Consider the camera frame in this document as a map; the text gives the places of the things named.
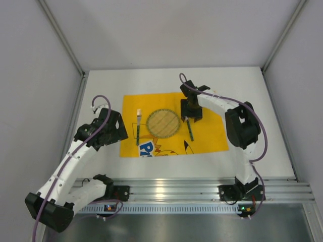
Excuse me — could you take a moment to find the round woven yellow plate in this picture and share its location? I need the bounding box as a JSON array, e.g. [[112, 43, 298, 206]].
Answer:
[[146, 108, 180, 139]]

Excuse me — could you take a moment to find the fork with teal handle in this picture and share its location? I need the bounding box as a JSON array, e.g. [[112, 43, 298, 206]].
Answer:
[[136, 108, 142, 146]]

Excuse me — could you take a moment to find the yellow printed cloth placemat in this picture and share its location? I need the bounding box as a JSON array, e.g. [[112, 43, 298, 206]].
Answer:
[[120, 93, 229, 158]]

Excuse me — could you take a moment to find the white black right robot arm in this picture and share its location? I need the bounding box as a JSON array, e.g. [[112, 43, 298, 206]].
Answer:
[[180, 74, 265, 201]]

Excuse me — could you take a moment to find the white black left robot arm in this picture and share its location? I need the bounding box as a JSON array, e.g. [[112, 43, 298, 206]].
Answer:
[[25, 105, 130, 232]]

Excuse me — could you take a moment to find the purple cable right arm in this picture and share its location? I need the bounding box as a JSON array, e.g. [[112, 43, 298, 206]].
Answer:
[[179, 73, 268, 217]]

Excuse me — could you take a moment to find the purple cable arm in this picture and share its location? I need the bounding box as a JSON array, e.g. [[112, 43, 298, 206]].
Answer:
[[179, 73, 268, 217], [32, 94, 124, 242]]

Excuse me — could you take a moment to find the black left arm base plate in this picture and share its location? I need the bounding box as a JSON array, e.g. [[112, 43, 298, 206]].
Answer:
[[104, 185, 130, 202]]

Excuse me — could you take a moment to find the aluminium frame post left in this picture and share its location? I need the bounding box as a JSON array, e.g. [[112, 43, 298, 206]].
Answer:
[[37, 0, 86, 76]]

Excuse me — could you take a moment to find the aluminium frame post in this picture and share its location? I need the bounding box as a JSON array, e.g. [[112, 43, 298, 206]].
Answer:
[[37, 0, 86, 76], [261, 0, 310, 73]]

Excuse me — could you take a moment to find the aluminium mounting rail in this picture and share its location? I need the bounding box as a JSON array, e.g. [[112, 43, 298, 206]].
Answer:
[[73, 177, 315, 203]]

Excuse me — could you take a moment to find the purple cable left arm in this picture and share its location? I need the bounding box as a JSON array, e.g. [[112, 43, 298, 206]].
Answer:
[[32, 94, 124, 242]]

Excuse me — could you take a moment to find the slotted grey cable duct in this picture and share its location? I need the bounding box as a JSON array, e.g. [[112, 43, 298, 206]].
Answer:
[[78, 204, 254, 215]]

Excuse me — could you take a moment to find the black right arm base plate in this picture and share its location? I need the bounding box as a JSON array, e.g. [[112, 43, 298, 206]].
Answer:
[[218, 185, 264, 205]]

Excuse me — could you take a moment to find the aluminium frame post right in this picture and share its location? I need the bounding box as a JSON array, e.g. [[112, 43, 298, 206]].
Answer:
[[261, 0, 310, 73]]

